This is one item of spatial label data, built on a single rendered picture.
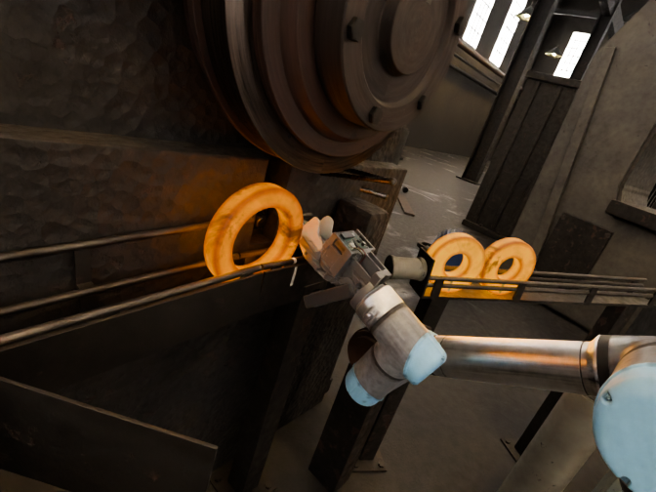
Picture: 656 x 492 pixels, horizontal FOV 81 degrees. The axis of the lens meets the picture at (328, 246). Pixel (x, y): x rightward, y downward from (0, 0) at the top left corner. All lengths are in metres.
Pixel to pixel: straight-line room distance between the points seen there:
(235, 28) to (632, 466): 0.60
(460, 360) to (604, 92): 2.78
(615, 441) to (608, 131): 2.84
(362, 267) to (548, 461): 0.83
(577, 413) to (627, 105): 2.38
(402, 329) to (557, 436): 0.72
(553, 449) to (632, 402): 0.80
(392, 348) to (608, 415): 0.28
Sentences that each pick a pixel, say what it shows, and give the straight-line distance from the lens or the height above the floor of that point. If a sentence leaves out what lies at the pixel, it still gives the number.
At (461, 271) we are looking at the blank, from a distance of 1.04.
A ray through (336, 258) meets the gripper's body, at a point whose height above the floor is 0.75.
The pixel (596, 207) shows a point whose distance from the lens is 3.18.
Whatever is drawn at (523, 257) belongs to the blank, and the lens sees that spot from 1.12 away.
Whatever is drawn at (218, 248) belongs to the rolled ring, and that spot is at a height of 0.75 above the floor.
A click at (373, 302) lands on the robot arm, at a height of 0.72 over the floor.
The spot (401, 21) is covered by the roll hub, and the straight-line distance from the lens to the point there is 0.56.
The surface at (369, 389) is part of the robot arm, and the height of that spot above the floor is 0.58.
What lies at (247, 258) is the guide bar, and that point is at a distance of 0.73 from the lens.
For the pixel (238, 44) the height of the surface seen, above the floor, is 1.03.
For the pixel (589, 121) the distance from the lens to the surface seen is 3.28.
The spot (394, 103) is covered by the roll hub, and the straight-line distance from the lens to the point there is 0.62.
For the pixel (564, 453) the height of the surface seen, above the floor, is 0.35.
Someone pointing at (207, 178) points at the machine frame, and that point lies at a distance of 0.64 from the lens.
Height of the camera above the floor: 1.01
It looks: 22 degrees down
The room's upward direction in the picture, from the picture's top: 18 degrees clockwise
